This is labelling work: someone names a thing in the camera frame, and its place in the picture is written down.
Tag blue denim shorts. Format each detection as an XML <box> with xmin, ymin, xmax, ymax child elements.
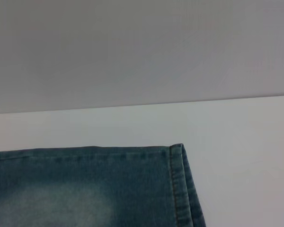
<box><xmin>0</xmin><ymin>142</ymin><xmax>207</xmax><ymax>227</ymax></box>

